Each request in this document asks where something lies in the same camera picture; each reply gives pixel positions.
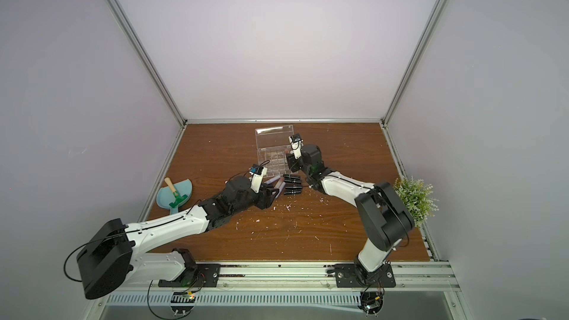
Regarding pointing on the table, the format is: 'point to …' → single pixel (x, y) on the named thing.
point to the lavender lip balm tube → (272, 180)
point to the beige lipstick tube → (280, 189)
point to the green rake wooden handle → (178, 197)
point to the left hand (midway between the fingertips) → (276, 188)
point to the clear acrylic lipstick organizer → (272, 146)
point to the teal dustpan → (165, 196)
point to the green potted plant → (418, 197)
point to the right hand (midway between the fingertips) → (294, 146)
